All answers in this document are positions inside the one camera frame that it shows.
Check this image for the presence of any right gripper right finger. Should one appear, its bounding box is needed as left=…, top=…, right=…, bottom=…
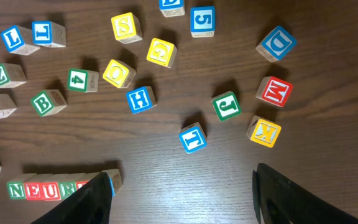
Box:
left=252, top=163, right=358, bottom=224

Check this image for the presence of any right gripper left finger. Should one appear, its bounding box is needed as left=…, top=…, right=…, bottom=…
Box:
left=32, top=172, right=112, bottom=224

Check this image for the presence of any red I block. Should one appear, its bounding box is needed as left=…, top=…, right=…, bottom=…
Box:
left=75, top=172, right=99, bottom=190

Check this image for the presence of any green R block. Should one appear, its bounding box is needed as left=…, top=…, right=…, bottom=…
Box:
left=58, top=173, right=85, bottom=200

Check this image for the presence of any blue P block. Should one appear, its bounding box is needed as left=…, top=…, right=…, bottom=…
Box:
left=104, top=169, right=122, bottom=197

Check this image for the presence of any red E block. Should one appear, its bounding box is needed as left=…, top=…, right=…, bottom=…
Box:
left=24, top=174, right=53, bottom=201

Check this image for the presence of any green N block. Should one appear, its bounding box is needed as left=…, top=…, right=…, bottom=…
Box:
left=7, top=173, right=37, bottom=200

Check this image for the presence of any red U block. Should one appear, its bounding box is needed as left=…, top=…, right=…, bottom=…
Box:
left=40, top=174, right=68, bottom=201

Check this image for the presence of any yellow X block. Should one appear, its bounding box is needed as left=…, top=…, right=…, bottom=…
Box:
left=246, top=115, right=282, bottom=148

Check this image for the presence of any blue I block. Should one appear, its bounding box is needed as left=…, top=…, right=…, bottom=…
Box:
left=179, top=122, right=208, bottom=154

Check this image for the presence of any green J block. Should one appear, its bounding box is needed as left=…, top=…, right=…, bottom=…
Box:
left=211, top=91, right=242, bottom=121

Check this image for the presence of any red M block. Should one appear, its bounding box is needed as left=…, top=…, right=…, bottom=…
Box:
left=255, top=76, right=293, bottom=107

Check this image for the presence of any green B block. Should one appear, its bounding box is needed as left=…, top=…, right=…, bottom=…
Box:
left=30, top=89, right=67, bottom=117

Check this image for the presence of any blue H block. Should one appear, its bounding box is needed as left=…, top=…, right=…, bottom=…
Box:
left=126, top=86, right=157, bottom=114

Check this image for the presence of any green 4 block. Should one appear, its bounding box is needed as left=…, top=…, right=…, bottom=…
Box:
left=68, top=68, right=99, bottom=93

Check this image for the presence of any yellow O block centre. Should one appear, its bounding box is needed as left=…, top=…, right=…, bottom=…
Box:
left=103, top=59, right=136, bottom=88

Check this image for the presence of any green Z block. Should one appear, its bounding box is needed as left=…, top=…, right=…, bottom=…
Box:
left=0, top=63, right=27, bottom=88

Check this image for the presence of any blue Q block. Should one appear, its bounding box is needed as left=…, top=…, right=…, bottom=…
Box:
left=255, top=26, right=297, bottom=63

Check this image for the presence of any yellow G block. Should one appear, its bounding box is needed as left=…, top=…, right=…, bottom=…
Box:
left=146, top=38, right=177, bottom=68

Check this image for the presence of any blue L block rotated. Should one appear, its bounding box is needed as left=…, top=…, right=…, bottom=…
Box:
left=32, top=21, right=66, bottom=48

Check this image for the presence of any blue L block upright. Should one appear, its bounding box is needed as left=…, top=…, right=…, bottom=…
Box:
left=1, top=25, right=40, bottom=55

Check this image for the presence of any yellow S block right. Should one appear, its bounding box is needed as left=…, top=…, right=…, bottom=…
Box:
left=111, top=12, right=143, bottom=44

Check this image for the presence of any blue 5 block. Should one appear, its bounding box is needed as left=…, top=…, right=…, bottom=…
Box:
left=190, top=6, right=216, bottom=38

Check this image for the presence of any blue D block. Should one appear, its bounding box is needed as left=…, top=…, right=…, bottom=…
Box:
left=158, top=0, right=185, bottom=17

